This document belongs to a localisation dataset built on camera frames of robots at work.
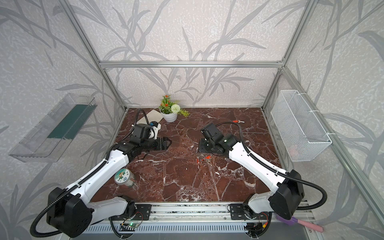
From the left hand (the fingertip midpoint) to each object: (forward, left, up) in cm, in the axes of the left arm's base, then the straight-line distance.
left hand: (169, 138), depth 81 cm
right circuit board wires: (-40, -45, -20) cm, 64 cm away
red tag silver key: (+27, -45, -19) cm, 56 cm away
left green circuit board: (-38, +16, -18) cm, 45 cm away
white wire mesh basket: (-9, -61, +17) cm, 63 cm away
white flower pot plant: (+26, +4, -6) cm, 27 cm away
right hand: (-3, -17, +1) cm, 17 cm away
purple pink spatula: (-37, -66, -15) cm, 77 cm away
